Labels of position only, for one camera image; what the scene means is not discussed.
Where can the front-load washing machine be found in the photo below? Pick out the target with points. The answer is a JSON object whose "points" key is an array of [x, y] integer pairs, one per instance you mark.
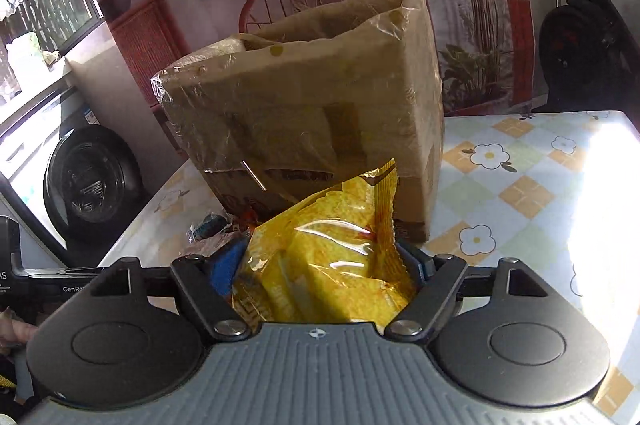
{"points": [[90, 185]]}

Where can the person's left hand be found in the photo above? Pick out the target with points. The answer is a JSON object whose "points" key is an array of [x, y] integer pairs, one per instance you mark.
{"points": [[17, 332]]}

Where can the yellow snack bag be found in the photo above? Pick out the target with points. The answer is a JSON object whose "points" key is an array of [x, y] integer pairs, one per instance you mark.
{"points": [[325, 255]]}

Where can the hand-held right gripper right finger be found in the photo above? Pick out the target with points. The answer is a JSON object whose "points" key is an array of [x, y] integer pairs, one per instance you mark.
{"points": [[421, 266]]}

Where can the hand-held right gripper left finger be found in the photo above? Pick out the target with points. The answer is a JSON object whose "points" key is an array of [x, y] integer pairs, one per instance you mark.
{"points": [[225, 262]]}

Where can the black exercise bike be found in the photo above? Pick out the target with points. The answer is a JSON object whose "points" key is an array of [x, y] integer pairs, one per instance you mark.
{"points": [[585, 35]]}

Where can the white plastic bag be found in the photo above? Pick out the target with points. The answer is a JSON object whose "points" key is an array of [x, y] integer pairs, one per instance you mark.
{"points": [[22, 55]]}

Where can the floral checked tablecloth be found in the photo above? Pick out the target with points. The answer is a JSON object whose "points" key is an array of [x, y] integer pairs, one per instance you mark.
{"points": [[500, 205]]}

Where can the brown cardboard box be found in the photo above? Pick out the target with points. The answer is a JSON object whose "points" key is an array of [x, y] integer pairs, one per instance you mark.
{"points": [[300, 105]]}

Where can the small dark snack packet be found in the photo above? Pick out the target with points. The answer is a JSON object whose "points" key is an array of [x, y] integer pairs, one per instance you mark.
{"points": [[210, 225]]}

